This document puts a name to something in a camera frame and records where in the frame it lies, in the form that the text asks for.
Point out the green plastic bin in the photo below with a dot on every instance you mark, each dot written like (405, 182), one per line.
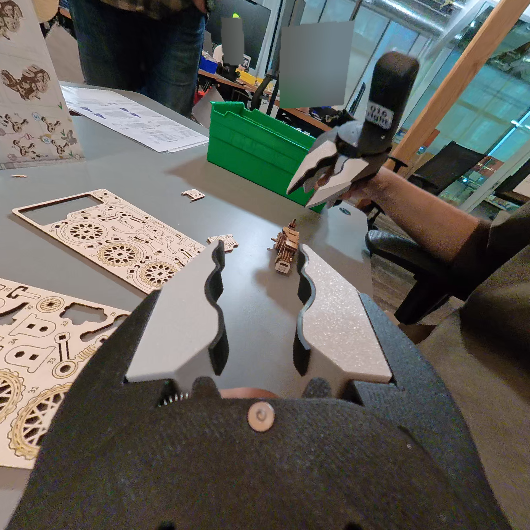
(256, 140)

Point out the wooden puzzle sheet with wheels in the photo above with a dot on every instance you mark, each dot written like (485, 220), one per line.
(116, 244)

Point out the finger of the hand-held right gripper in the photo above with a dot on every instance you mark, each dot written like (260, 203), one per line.
(312, 163)
(339, 180)

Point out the person's right forearm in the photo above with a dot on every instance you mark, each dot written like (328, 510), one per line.
(430, 223)

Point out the small slotted wooden puzzle piece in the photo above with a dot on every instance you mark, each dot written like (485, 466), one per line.
(225, 241)

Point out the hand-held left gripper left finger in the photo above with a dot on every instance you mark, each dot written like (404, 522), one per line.
(182, 323)

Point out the person's olive shirt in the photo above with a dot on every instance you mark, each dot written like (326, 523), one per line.
(488, 331)

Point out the printed paper sheet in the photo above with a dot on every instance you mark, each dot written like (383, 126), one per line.
(136, 120)

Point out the black monitor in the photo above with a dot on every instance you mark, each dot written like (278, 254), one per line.
(259, 25)

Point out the wooden puzzle sheet with cutouts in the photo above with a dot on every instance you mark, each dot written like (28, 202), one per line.
(37, 356)

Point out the grey desk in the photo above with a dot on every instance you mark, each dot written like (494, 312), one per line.
(248, 306)

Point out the wooden post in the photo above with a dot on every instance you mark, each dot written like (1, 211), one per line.
(455, 83)

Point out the small wooden model assembly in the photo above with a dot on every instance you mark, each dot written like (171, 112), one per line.
(286, 246)

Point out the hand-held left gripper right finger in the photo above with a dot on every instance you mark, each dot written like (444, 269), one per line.
(343, 327)

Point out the person's right hand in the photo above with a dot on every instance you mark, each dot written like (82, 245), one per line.
(368, 188)

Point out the standing instruction booklet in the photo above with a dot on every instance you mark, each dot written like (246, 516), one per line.
(33, 103)

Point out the blue storage bin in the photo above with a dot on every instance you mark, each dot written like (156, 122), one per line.
(208, 65)

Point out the small notched wooden puzzle piece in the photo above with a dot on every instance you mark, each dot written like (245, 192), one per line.
(193, 194)

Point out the black mesh office chair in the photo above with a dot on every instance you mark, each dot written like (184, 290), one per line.
(451, 165)

